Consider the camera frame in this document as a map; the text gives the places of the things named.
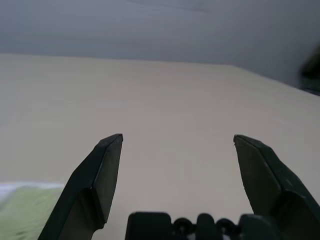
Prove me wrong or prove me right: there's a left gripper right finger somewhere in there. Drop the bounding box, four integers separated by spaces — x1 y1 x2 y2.
233 134 320 240

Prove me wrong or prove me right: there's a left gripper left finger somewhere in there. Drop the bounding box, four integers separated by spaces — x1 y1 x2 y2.
37 133 124 240

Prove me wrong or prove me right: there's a green swan towel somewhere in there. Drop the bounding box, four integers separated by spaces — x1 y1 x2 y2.
0 182 66 240

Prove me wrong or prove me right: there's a dark blurred background object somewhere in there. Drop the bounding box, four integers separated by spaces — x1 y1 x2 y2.
299 46 320 97

